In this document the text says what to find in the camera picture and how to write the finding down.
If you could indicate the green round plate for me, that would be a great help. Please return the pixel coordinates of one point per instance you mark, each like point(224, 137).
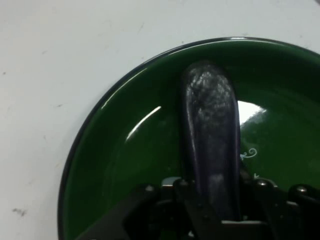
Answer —
point(140, 155)

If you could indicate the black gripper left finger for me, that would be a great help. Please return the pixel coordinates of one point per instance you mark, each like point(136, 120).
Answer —
point(155, 212)

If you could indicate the purple toy eggplant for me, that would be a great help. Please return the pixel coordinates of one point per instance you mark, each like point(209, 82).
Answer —
point(212, 130)

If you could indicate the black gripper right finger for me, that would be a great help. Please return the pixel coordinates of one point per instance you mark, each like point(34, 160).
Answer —
point(287, 212)

